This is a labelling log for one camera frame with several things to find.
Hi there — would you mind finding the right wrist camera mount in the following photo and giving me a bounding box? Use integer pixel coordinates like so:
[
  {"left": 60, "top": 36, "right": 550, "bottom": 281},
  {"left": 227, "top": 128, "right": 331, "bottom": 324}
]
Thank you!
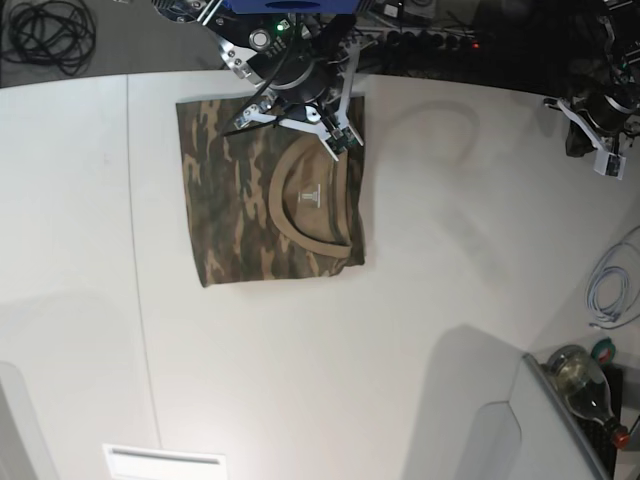
[{"left": 224, "top": 40, "right": 364, "bottom": 159}]

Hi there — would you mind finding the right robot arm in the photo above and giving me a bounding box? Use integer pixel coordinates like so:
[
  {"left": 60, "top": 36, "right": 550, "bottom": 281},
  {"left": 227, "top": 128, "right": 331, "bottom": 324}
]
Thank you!
[{"left": 152, "top": 1, "right": 358, "bottom": 104}]

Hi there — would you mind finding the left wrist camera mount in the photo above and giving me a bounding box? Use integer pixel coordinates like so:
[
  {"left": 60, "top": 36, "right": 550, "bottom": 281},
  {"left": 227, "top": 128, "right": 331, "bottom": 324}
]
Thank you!
[{"left": 543, "top": 96, "right": 639, "bottom": 180}]

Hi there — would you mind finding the clear glass bottle red cap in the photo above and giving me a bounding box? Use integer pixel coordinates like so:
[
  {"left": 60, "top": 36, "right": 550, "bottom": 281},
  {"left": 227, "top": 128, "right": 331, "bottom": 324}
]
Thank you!
[{"left": 547, "top": 345, "right": 630, "bottom": 450}]

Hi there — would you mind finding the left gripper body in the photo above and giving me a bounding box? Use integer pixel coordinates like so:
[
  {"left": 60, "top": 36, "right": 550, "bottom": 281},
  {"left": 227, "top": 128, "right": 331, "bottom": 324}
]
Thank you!
[{"left": 577, "top": 92, "right": 635, "bottom": 135}]

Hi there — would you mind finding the camouflage t-shirt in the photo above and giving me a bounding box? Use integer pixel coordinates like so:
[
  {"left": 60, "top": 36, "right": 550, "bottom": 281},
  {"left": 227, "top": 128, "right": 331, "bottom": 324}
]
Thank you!
[{"left": 176, "top": 98, "right": 365, "bottom": 287}]

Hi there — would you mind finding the black coiled floor cable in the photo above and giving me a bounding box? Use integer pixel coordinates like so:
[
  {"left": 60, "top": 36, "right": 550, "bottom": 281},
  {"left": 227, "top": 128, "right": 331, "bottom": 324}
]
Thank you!
[{"left": 2, "top": 0, "right": 98, "bottom": 77}]

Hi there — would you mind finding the light blue coiled cable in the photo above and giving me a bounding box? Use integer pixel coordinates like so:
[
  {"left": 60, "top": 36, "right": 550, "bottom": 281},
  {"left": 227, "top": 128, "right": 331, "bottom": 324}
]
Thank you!
[{"left": 585, "top": 238, "right": 640, "bottom": 329}]

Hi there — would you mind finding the green tape roll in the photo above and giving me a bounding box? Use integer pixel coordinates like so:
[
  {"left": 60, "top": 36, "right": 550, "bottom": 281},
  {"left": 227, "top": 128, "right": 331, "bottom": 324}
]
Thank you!
[{"left": 591, "top": 337, "right": 617, "bottom": 366}]

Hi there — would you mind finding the black power strip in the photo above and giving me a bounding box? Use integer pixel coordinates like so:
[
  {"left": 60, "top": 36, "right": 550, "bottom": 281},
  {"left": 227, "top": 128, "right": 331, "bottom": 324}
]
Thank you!
[{"left": 383, "top": 27, "right": 482, "bottom": 52}]

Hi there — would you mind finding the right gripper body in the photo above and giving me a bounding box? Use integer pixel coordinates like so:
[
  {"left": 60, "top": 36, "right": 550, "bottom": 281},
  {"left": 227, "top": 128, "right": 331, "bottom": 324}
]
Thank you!
[{"left": 247, "top": 13, "right": 356, "bottom": 104}]

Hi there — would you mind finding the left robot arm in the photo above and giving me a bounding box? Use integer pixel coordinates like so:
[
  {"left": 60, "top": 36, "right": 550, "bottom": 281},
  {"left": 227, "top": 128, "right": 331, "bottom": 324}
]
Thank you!
[{"left": 564, "top": 1, "right": 639, "bottom": 153}]

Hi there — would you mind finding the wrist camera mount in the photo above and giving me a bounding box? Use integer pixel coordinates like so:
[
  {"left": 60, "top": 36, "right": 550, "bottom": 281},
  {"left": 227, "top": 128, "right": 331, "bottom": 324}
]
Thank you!
[
  {"left": 543, "top": 96, "right": 639, "bottom": 180},
  {"left": 224, "top": 40, "right": 364, "bottom": 159}
]

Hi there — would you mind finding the blue box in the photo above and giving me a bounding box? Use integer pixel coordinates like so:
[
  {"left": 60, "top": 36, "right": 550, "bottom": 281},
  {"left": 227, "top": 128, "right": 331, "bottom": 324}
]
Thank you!
[{"left": 226, "top": 0, "right": 360, "bottom": 14}]

